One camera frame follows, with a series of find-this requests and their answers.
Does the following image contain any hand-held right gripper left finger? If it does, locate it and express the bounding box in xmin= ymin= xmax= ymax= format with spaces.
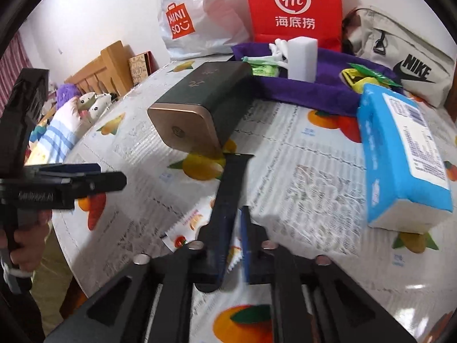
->
xmin=45 ymin=218 xmax=215 ymax=343

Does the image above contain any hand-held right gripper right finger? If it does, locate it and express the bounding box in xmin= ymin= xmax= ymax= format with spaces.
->
xmin=240 ymin=205 xmax=418 ymax=343

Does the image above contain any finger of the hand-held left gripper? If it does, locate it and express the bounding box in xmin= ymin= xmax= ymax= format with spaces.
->
xmin=39 ymin=163 xmax=101 ymax=178
xmin=69 ymin=171 xmax=127 ymax=201

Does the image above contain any black watch strap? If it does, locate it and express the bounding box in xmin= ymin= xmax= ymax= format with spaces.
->
xmin=195 ymin=153 xmax=255 ymax=293

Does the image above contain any pale green plastic bag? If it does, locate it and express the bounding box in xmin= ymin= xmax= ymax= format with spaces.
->
xmin=242 ymin=55 xmax=282 ymax=77

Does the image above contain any white sponge block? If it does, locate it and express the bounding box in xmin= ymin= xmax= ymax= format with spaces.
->
xmin=286 ymin=37 xmax=319 ymax=81

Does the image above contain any yellow pouch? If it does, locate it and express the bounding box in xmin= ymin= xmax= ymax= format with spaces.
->
xmin=341 ymin=68 xmax=384 ymax=95

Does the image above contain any white plastic figure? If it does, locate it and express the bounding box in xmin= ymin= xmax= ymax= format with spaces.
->
xmin=268 ymin=39 xmax=290 ymax=65

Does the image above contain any person's left hand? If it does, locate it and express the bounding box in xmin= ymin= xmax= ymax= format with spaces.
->
xmin=0 ymin=209 xmax=53 ymax=279

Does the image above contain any red white snack packet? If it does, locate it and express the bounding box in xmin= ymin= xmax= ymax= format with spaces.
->
xmin=165 ymin=209 xmax=243 ymax=272

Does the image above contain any pastel striped pillow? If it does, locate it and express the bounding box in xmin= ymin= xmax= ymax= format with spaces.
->
xmin=27 ymin=98 xmax=84 ymax=167

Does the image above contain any purple plush toy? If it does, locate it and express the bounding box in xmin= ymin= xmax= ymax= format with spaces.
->
xmin=56 ymin=84 xmax=82 ymax=106

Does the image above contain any fruit print tablecloth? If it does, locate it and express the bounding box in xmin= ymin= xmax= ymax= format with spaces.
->
xmin=52 ymin=59 xmax=457 ymax=343

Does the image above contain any yellow green bedsheet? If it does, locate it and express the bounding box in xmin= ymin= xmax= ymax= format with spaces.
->
xmin=32 ymin=229 xmax=77 ymax=311

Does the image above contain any wooden table leg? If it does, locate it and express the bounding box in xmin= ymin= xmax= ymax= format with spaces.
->
xmin=59 ymin=279 xmax=86 ymax=318

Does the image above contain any wooden headboard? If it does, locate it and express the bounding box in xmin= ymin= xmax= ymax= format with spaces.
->
xmin=64 ymin=41 xmax=133 ymax=97

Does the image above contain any brown patterned box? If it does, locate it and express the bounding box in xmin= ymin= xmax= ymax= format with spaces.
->
xmin=129 ymin=52 xmax=159 ymax=86

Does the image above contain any red striped curtain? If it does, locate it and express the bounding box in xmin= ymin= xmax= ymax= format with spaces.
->
xmin=0 ymin=30 xmax=33 ymax=115

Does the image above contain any person's dark clothing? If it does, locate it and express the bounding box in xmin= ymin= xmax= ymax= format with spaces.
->
xmin=0 ymin=275 xmax=45 ymax=343

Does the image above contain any dark green box gold end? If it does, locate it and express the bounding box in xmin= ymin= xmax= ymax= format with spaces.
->
xmin=147 ymin=61 xmax=255 ymax=155

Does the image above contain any blue tissue pack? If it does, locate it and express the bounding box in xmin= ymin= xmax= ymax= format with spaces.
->
xmin=357 ymin=83 xmax=453 ymax=234

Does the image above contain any purple cloth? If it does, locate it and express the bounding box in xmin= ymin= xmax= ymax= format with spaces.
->
xmin=230 ymin=43 xmax=404 ymax=117

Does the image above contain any red paper bag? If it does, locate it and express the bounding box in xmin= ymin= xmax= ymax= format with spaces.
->
xmin=242 ymin=0 xmax=343 ymax=52

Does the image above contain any grey waist bag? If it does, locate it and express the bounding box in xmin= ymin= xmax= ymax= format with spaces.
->
xmin=341 ymin=5 xmax=457 ymax=108

